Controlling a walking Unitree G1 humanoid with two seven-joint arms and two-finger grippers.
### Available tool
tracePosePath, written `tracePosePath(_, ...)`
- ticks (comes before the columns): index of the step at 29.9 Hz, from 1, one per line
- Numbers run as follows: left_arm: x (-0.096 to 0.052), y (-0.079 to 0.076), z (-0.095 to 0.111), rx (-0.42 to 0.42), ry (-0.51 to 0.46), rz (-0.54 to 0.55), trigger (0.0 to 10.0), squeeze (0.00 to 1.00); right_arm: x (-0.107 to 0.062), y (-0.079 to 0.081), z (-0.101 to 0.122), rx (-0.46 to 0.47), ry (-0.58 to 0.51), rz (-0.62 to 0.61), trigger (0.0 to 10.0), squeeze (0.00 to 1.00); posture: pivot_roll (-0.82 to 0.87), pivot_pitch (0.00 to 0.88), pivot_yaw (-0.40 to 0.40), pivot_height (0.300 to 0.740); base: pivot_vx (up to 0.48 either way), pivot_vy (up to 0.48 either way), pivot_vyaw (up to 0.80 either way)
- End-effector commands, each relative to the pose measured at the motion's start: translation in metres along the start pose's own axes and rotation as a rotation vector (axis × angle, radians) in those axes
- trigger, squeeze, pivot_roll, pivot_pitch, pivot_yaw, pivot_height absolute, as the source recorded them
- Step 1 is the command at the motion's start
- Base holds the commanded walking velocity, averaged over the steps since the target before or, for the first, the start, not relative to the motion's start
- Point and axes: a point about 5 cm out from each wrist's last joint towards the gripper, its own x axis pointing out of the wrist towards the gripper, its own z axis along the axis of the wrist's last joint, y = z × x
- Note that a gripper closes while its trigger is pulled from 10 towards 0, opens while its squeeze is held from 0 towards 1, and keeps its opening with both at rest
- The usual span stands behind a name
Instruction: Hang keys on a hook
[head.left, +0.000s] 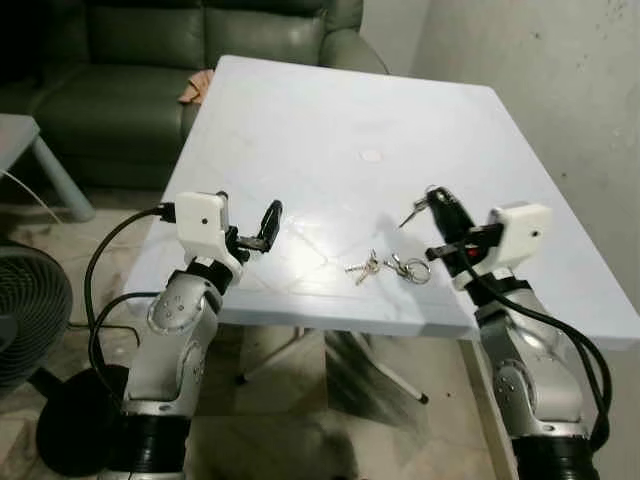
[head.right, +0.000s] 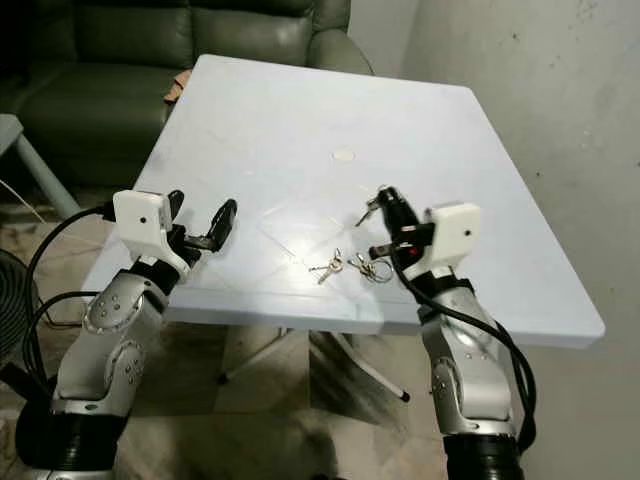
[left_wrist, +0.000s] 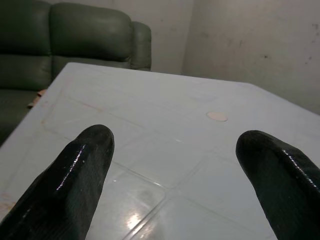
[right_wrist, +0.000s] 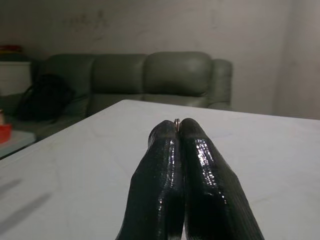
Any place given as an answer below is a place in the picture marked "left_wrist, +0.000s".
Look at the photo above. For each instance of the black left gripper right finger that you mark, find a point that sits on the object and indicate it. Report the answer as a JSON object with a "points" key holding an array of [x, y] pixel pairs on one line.
{"points": [[282, 185]]}

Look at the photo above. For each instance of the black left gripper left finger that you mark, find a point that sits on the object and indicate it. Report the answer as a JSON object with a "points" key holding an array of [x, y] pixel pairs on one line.
{"points": [[67, 185]]}

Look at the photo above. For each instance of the brown cardboard piece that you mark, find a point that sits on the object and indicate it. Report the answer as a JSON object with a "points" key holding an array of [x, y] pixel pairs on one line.
{"points": [[37, 97]]}

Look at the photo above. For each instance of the small round pink sticker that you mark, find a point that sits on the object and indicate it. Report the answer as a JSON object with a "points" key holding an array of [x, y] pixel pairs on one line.
{"points": [[217, 116]]}

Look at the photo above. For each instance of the green leather sofa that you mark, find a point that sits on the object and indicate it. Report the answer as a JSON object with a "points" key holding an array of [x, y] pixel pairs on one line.
{"points": [[62, 37]]}

